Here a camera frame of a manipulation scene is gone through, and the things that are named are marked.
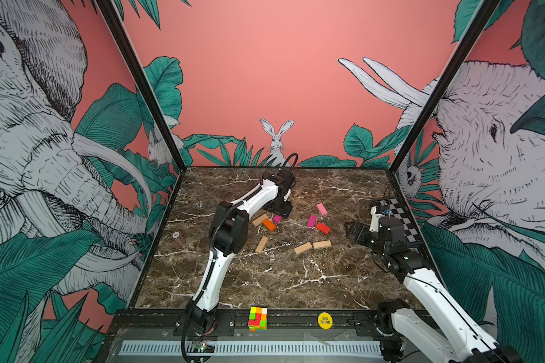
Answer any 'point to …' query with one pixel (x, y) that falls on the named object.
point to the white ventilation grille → (256, 348)
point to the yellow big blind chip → (325, 321)
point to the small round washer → (175, 233)
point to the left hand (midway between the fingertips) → (283, 209)
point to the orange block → (269, 224)
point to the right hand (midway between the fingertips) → (353, 222)
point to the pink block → (322, 209)
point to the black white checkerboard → (391, 208)
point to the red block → (323, 228)
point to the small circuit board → (200, 346)
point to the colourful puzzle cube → (257, 319)
